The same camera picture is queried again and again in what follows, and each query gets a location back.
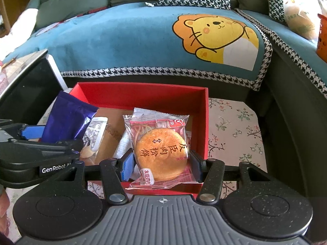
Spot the silver white snack packet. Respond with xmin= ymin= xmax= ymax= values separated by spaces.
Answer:
xmin=112 ymin=107 xmax=159 ymax=159

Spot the purple pastry packet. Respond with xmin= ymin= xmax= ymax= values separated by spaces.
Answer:
xmin=41 ymin=91 xmax=108 ymax=160

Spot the orange pastry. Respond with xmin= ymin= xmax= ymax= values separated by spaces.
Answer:
xmin=123 ymin=112 xmax=196 ymax=190

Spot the brown wafer packet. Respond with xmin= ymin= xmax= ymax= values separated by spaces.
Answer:
xmin=80 ymin=108 xmax=132 ymax=165

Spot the black side table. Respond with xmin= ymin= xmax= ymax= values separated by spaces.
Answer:
xmin=1 ymin=50 xmax=68 ymax=125

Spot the floral tablecloth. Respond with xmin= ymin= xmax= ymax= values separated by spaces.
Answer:
xmin=1 ymin=98 xmax=267 ymax=242

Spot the red cardboard box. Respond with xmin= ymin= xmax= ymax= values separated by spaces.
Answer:
xmin=70 ymin=82 xmax=209 ymax=194

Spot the blue lion sofa cover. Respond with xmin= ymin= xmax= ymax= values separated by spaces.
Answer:
xmin=8 ymin=3 xmax=326 ymax=94

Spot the orange basket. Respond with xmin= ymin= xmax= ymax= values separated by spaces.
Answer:
xmin=316 ymin=14 xmax=327 ymax=62

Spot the white plastic bag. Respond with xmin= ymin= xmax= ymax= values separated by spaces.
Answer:
xmin=283 ymin=0 xmax=321 ymax=42

